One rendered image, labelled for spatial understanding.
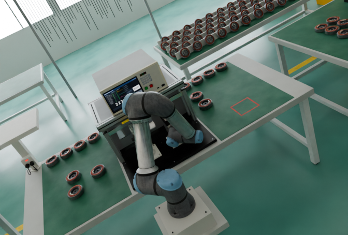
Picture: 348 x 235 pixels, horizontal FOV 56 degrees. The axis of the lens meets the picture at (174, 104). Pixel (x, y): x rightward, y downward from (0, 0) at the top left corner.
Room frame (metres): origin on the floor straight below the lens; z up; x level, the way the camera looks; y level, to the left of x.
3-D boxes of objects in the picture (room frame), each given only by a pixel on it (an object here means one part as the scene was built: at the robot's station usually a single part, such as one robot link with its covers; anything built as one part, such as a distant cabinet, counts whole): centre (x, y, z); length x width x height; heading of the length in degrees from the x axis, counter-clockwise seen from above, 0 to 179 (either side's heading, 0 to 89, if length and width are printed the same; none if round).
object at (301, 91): (2.14, 0.23, 0.72); 2.20 x 1.01 x 0.05; 100
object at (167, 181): (1.25, 0.18, 1.02); 0.13 x 0.12 x 0.14; 54
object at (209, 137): (1.92, 0.19, 0.76); 0.64 x 0.47 x 0.02; 100
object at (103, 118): (2.22, 0.24, 1.09); 0.68 x 0.44 x 0.05; 100
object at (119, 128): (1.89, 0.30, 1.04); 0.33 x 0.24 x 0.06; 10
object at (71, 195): (1.84, 0.88, 0.77); 0.11 x 0.11 x 0.04
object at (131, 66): (2.22, 0.23, 1.22); 0.44 x 0.39 x 0.20; 100
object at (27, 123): (2.32, 1.18, 0.98); 0.37 x 0.35 x 0.46; 100
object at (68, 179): (2.03, 0.91, 0.77); 0.11 x 0.11 x 0.04
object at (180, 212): (1.24, 0.18, 0.90); 0.15 x 0.15 x 0.10
